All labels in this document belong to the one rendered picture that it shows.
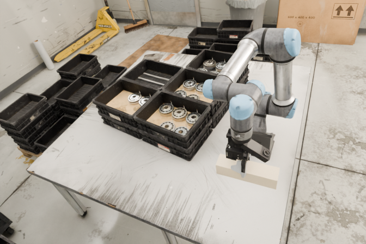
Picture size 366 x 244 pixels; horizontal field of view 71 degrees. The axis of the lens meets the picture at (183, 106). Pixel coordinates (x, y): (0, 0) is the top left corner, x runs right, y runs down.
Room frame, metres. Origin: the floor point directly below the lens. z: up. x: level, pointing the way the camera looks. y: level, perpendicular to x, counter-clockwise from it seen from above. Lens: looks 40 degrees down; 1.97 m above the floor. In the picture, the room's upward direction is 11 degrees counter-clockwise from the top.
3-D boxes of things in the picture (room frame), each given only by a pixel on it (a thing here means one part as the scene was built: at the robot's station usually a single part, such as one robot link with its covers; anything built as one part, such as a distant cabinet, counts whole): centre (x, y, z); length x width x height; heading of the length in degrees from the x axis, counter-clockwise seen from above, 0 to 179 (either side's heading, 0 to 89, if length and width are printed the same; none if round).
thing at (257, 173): (0.60, -0.20, 1.07); 0.24 x 0.06 x 0.06; 59
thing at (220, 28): (2.93, -0.81, 0.37); 0.42 x 0.34 x 0.46; 58
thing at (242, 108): (0.61, -0.19, 1.38); 0.09 x 0.08 x 0.11; 142
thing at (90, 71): (2.78, 1.11, 0.37); 0.40 x 0.30 x 0.45; 148
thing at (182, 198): (1.43, 0.01, 0.35); 1.60 x 1.60 x 0.70; 58
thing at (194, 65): (1.66, -0.32, 0.87); 0.40 x 0.30 x 0.11; 49
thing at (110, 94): (1.48, 0.38, 0.87); 0.40 x 0.30 x 0.11; 49
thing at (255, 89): (0.70, -0.23, 1.37); 0.11 x 0.11 x 0.08; 52
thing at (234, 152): (0.62, -0.18, 1.22); 0.09 x 0.08 x 0.12; 59
